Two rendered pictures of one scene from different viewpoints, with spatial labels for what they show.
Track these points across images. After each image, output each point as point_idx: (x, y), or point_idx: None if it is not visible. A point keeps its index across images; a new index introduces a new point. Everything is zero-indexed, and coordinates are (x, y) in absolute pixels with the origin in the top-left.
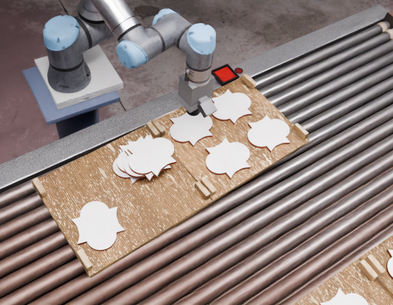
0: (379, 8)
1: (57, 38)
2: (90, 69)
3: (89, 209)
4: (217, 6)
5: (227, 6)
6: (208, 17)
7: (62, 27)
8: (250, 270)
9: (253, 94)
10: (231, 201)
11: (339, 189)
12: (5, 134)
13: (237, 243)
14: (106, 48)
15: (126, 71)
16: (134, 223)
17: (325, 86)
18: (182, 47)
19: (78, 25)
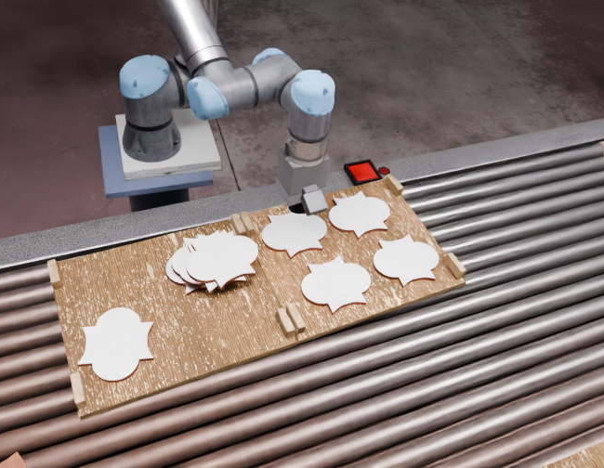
0: None
1: (134, 81)
2: (183, 138)
3: (112, 317)
4: (393, 112)
5: (407, 114)
6: (379, 123)
7: (145, 69)
8: (328, 461)
9: (397, 204)
10: (327, 348)
11: (500, 362)
12: (93, 219)
13: (323, 414)
14: (243, 139)
15: (260, 170)
16: (171, 350)
17: (506, 211)
18: (283, 102)
19: (168, 71)
